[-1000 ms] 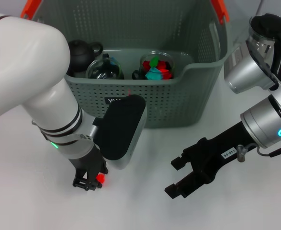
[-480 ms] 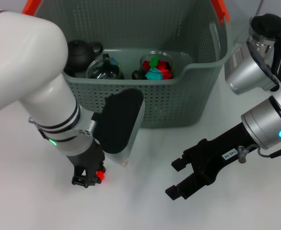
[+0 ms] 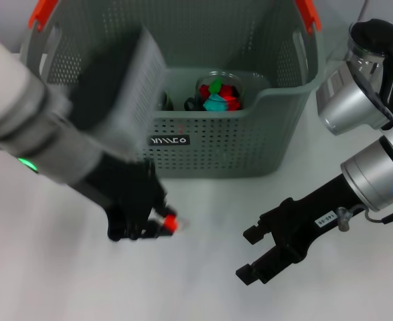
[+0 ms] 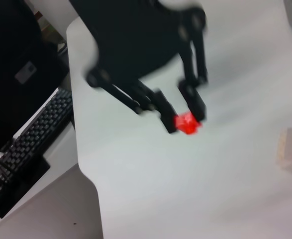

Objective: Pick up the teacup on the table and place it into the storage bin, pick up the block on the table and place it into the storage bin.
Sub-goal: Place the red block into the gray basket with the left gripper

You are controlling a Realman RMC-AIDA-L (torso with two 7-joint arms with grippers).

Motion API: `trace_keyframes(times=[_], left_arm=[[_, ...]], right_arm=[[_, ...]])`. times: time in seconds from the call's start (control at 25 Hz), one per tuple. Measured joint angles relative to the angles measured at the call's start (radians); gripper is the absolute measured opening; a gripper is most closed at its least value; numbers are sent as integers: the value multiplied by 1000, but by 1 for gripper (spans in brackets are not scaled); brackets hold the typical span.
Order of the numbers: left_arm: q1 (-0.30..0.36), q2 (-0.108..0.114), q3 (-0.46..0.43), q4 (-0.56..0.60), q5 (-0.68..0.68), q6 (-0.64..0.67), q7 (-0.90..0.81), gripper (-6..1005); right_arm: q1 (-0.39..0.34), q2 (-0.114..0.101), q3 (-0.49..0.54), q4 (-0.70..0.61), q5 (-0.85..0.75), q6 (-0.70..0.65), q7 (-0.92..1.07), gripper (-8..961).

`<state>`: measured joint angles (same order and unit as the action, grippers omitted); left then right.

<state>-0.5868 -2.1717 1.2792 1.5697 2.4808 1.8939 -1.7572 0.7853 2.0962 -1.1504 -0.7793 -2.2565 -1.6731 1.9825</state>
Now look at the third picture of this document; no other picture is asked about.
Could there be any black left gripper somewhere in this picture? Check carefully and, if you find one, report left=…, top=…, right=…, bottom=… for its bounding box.
left=78, top=156, right=177, bottom=241

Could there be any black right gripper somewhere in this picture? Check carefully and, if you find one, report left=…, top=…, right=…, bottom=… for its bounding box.
left=235, top=173, right=365, bottom=286

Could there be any grey perforated storage basket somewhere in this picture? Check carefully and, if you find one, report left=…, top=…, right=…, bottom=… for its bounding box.
left=18, top=0, right=325, bottom=180

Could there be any red sloped toy brick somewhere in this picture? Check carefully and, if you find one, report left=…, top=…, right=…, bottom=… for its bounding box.
left=223, top=96, right=242, bottom=111

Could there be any teal square toy brick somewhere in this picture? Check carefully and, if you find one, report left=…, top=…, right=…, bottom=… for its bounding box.
left=202, top=94, right=229, bottom=112

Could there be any small red toy brick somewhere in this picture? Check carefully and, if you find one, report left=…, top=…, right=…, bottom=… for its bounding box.
left=163, top=215, right=179, bottom=232

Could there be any clear white toy brick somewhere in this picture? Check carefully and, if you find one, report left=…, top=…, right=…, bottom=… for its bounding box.
left=175, top=216, right=191, bottom=232

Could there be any glass pitcher with black handle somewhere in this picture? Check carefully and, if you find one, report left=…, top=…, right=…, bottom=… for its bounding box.
left=345, top=19, right=393, bottom=118

